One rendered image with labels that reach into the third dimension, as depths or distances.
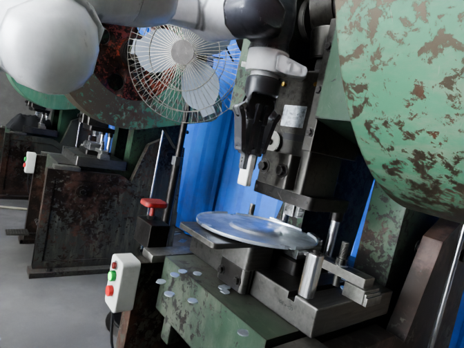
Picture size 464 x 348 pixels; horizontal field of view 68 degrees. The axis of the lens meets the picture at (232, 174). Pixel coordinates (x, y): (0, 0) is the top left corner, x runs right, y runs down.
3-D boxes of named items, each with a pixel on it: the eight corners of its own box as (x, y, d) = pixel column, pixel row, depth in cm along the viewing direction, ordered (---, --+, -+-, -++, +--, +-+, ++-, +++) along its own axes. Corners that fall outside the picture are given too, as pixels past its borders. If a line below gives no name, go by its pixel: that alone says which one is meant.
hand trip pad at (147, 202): (143, 228, 97) (148, 202, 97) (134, 221, 102) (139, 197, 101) (165, 228, 102) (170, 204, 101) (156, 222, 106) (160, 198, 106)
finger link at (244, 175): (253, 155, 75) (251, 155, 75) (248, 186, 76) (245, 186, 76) (245, 152, 78) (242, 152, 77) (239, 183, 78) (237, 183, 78)
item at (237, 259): (201, 307, 67) (215, 241, 66) (167, 276, 78) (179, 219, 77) (286, 292, 83) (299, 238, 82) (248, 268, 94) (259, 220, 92)
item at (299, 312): (311, 339, 65) (317, 309, 64) (188, 250, 99) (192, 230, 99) (387, 313, 84) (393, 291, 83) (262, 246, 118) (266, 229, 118)
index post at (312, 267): (306, 300, 67) (317, 253, 66) (295, 293, 70) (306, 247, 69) (315, 298, 69) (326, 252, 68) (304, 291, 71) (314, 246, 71)
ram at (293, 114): (288, 194, 75) (319, 57, 72) (244, 179, 87) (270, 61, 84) (334, 198, 86) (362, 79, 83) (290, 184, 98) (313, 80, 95)
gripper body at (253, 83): (266, 81, 80) (258, 121, 81) (238, 72, 75) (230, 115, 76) (290, 82, 74) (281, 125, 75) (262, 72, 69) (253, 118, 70)
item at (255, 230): (181, 210, 89) (181, 206, 89) (275, 219, 102) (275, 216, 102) (224, 246, 63) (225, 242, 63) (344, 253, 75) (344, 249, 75)
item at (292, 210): (294, 217, 86) (297, 203, 86) (280, 212, 90) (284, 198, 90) (302, 217, 88) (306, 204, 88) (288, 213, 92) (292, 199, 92)
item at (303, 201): (306, 221, 77) (312, 198, 77) (248, 199, 93) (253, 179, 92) (346, 222, 87) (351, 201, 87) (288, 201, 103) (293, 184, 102)
